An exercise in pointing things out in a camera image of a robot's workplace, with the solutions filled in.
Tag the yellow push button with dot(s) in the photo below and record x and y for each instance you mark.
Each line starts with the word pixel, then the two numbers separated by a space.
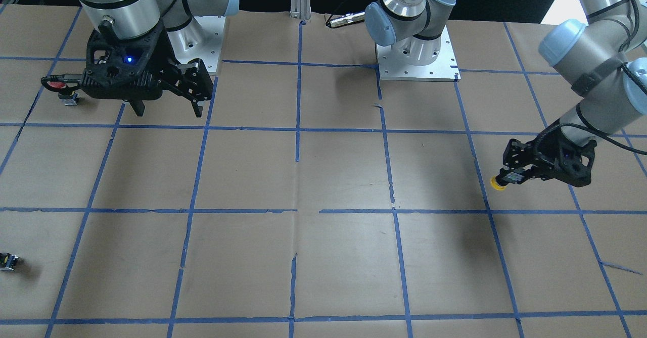
pixel 498 181

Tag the silver cable connector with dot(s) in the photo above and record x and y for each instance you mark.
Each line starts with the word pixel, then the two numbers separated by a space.
pixel 345 20

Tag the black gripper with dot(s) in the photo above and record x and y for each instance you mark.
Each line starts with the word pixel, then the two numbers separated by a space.
pixel 165 56
pixel 552 157

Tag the red and green push button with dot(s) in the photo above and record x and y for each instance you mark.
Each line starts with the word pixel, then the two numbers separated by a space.
pixel 67 94

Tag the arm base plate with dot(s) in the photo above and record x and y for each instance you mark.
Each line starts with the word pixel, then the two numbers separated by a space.
pixel 414 59
pixel 202 39

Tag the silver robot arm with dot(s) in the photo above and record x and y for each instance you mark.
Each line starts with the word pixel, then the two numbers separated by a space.
pixel 134 18
pixel 591 57

